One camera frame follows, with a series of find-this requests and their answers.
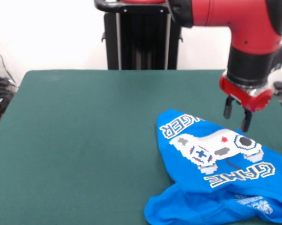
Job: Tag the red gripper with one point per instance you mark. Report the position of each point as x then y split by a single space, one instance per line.
246 96

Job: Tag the blue printed T-shirt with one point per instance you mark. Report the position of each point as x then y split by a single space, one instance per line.
213 164

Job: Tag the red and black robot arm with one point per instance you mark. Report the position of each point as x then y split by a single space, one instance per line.
237 28

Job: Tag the black office chair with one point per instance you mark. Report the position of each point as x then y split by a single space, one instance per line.
281 90

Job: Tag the dark green table cloth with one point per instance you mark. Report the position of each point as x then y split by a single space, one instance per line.
84 152

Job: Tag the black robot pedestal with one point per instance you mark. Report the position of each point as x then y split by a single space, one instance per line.
143 42

